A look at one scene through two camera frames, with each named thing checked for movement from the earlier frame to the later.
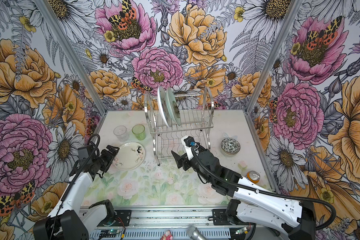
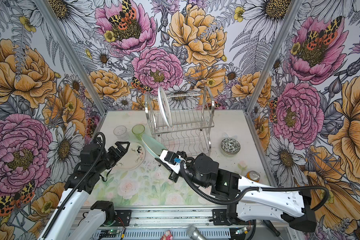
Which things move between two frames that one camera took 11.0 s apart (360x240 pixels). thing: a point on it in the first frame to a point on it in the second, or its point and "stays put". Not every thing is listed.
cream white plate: (130, 156) stays put
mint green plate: (173, 107) to (154, 147)
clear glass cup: (121, 133) stays put
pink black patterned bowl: (230, 146) stays put
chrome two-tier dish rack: (170, 117) stays put
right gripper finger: (186, 164) to (173, 176)
